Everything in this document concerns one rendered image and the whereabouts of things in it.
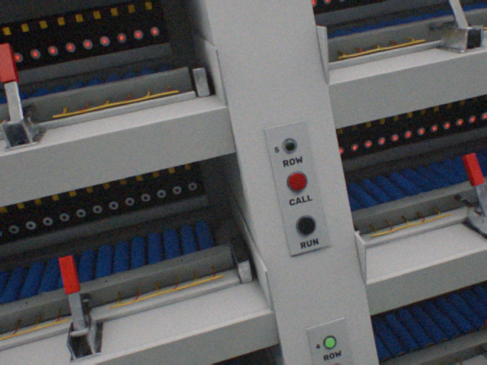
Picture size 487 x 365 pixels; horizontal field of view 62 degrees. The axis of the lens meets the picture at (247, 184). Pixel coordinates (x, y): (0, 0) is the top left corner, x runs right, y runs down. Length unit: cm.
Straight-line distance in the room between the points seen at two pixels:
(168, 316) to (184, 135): 18
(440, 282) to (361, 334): 10
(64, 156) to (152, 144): 7
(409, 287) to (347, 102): 20
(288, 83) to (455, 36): 19
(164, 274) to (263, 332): 12
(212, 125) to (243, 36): 8
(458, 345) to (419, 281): 16
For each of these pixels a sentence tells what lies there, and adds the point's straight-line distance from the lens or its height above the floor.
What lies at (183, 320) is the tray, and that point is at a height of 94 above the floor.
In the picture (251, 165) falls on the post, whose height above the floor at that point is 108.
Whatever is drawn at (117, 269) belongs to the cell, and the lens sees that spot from 49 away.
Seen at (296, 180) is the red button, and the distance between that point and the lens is 38.
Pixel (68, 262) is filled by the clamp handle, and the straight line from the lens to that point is 43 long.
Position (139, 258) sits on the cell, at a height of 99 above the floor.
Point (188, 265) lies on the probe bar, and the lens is 45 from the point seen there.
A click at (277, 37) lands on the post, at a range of 39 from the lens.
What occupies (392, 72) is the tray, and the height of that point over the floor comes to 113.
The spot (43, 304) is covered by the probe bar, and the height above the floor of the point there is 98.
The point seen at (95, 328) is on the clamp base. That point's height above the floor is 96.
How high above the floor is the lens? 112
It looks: 8 degrees down
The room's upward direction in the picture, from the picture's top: 13 degrees counter-clockwise
